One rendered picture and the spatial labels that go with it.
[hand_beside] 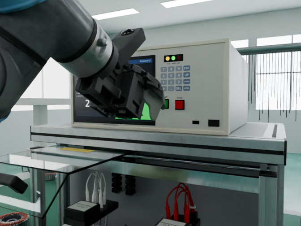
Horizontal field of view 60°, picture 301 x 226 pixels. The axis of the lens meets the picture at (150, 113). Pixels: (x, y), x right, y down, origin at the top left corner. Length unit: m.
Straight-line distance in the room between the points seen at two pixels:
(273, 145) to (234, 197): 0.24
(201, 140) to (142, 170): 0.16
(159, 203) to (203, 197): 0.14
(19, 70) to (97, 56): 0.10
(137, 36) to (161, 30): 7.28
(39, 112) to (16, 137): 4.46
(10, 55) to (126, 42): 0.20
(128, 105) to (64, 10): 0.17
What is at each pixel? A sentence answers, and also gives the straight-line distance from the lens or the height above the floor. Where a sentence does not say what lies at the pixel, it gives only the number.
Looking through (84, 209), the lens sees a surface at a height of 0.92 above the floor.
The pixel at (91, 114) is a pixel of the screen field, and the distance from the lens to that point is 0.73.
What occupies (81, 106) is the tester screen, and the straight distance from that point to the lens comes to 0.75.
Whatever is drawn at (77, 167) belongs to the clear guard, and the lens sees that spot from 0.51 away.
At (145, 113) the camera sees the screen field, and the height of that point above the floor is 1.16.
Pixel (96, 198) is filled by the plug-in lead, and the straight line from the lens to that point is 0.79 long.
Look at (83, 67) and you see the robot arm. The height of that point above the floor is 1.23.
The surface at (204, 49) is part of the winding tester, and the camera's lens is 0.59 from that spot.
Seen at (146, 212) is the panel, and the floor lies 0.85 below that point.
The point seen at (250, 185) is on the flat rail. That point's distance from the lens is 0.56.
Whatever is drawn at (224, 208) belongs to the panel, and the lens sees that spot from 0.75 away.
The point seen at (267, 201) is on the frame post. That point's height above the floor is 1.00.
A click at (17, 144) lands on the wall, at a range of 6.19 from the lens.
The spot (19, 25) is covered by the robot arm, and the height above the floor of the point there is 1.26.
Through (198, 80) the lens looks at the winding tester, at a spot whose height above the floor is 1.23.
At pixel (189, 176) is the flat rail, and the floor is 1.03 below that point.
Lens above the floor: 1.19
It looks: 2 degrees down
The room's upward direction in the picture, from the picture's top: straight up
